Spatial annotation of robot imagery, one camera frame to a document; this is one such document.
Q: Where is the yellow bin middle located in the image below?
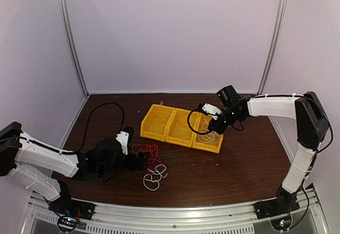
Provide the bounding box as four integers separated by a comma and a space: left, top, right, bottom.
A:
165, 108, 194, 148

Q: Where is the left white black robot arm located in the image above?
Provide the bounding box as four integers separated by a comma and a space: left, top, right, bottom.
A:
1, 122, 150, 215

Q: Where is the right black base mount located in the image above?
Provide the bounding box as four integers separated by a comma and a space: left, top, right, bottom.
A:
253, 198, 300, 232

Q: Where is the aluminium frame post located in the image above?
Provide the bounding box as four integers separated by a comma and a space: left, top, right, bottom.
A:
59, 0, 89, 98
257, 0, 288, 94

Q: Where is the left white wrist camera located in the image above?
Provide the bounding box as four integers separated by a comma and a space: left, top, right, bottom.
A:
116, 126, 134, 155

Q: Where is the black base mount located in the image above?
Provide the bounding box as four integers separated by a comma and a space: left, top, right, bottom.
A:
45, 200, 96, 233
253, 198, 300, 232

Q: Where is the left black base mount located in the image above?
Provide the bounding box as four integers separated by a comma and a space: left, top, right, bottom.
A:
45, 200, 96, 233

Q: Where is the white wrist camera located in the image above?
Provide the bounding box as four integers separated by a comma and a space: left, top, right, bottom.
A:
197, 103, 222, 120
116, 126, 134, 155

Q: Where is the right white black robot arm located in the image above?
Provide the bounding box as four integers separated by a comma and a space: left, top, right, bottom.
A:
202, 85, 332, 214

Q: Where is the right aluminium frame post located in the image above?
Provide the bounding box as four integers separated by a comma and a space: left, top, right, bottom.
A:
257, 0, 288, 94

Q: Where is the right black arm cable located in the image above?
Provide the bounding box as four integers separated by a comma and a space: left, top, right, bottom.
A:
187, 109, 210, 135

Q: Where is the thin white wire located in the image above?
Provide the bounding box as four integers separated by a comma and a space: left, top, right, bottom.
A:
198, 119, 221, 144

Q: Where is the aluminium front rail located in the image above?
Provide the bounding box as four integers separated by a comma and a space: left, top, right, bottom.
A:
19, 187, 330, 233

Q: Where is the yellow bin near end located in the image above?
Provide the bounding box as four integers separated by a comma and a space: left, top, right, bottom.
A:
192, 114, 224, 154

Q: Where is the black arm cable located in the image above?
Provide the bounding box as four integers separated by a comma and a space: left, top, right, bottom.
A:
79, 101, 126, 152
187, 109, 210, 135

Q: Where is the left aluminium frame post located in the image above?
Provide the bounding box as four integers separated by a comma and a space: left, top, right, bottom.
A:
59, 0, 89, 98

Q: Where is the red wire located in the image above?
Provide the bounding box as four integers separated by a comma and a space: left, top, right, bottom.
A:
131, 144, 168, 176

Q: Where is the black wire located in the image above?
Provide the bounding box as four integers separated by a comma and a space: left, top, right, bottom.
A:
159, 150, 180, 167

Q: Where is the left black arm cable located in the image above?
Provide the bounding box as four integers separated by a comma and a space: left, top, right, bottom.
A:
79, 101, 126, 152

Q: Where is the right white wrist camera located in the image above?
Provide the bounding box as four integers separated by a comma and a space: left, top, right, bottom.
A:
197, 103, 222, 120

